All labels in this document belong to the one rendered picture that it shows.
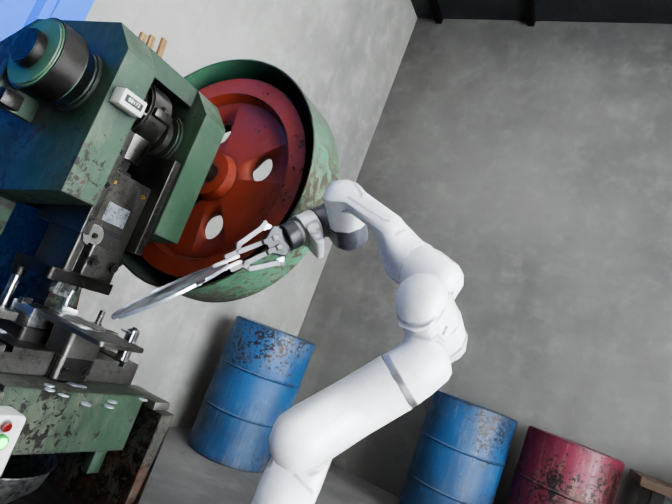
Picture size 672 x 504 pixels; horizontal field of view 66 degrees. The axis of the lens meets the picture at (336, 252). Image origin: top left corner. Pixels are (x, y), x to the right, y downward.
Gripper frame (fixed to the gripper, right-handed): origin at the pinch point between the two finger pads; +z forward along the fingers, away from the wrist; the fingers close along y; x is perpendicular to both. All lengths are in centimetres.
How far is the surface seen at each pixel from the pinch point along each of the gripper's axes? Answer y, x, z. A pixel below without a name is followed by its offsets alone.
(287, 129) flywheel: 29, -28, -40
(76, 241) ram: 18.8, -14.4, 29.0
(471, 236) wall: -85, -225, -241
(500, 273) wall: -117, -201, -237
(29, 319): 5.4, -16.9, 46.0
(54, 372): -7.8, -8.9, 45.2
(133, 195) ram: 25.0, -20.2, 11.7
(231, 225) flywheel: 7.1, -37.0, -13.2
